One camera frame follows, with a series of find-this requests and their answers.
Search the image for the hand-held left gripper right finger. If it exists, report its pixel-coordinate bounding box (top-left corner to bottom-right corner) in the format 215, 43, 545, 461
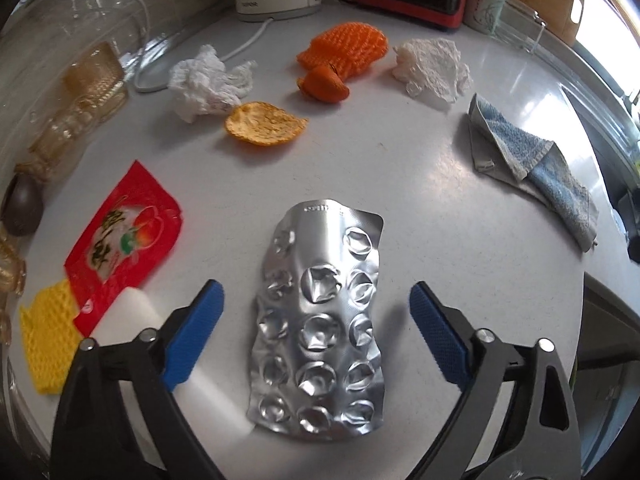
409, 281, 583, 480

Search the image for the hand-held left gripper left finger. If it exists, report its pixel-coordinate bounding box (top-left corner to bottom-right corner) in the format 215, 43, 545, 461
50, 280, 226, 480

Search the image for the silver blister pack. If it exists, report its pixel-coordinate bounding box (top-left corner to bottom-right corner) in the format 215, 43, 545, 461
246, 199, 385, 442

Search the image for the red snack packet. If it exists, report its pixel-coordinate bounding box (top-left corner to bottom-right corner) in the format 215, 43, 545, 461
64, 160, 183, 338

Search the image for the yellow foam net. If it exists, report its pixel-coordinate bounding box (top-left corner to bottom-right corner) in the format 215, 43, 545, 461
19, 280, 83, 395

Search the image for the blue grey towel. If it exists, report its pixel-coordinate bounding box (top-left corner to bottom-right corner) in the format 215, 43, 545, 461
467, 92, 600, 253

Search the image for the amber glass bottle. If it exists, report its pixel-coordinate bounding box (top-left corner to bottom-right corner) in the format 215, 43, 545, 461
1, 42, 128, 237
0, 237, 27, 346

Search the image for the flat orange peel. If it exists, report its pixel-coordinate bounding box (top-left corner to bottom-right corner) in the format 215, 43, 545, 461
225, 102, 309, 148

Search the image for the crumpled white tissue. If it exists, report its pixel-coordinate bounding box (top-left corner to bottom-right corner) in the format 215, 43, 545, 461
167, 44, 258, 123

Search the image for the crumpled white paper towel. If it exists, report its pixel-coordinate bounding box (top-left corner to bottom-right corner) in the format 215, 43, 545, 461
391, 37, 473, 110

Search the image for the curled orange peel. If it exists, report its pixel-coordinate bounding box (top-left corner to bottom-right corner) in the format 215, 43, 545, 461
299, 66, 349, 104

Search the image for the stainless steel sink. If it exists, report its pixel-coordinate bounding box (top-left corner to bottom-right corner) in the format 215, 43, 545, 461
505, 10, 640, 221

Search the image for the orange foam net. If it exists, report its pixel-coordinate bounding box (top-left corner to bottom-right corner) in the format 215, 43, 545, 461
296, 21, 388, 81

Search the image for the white printed mug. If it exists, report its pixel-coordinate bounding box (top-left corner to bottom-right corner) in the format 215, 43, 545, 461
462, 0, 508, 36

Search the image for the white power cable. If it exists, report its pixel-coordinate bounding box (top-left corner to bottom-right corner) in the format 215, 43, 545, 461
50, 0, 273, 95

